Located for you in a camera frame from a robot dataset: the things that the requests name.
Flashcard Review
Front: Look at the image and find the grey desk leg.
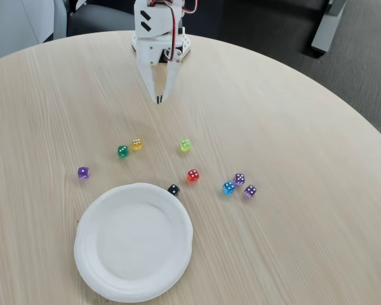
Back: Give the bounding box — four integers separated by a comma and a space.
311, 0, 347, 53

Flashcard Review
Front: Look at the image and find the white paper plate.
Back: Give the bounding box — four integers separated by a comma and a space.
73, 182, 194, 303

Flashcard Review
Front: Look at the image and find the red black servo cable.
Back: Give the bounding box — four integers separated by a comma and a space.
163, 0, 182, 62

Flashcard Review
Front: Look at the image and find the dark grey chair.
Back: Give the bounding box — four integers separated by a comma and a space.
66, 2, 137, 37

